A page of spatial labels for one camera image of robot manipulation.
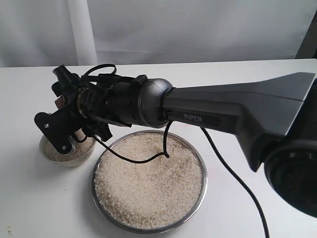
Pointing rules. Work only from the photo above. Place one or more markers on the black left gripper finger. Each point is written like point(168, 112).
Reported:
point(100, 129)

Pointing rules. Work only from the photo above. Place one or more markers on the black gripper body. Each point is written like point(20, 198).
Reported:
point(111, 98)

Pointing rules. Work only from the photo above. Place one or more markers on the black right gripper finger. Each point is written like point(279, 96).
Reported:
point(68, 83)

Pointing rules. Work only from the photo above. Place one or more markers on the brown wooden cup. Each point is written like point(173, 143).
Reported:
point(59, 102)

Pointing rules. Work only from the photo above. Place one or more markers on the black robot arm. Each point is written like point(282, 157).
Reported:
point(275, 121)

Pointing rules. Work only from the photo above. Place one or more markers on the white ceramic bowl with rice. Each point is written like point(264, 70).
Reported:
point(82, 152)

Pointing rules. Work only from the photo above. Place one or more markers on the steel pan of rice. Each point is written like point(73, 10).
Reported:
point(143, 192)

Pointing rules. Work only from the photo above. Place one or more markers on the grey backdrop sheet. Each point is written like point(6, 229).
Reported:
point(39, 32)

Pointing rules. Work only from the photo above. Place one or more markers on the white roll post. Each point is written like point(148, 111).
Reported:
point(82, 32)

